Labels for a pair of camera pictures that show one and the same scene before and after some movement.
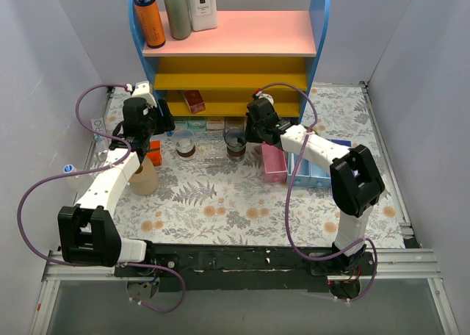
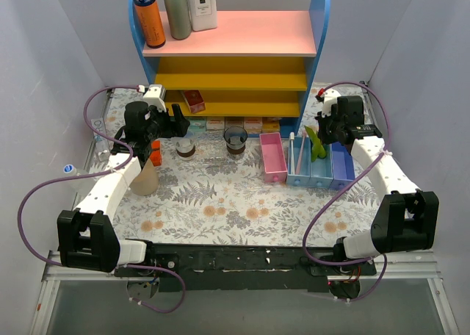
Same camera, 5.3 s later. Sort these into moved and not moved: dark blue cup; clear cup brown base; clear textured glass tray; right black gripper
Moved: right black gripper
Not moved: dark blue cup; clear textured glass tray; clear cup brown base
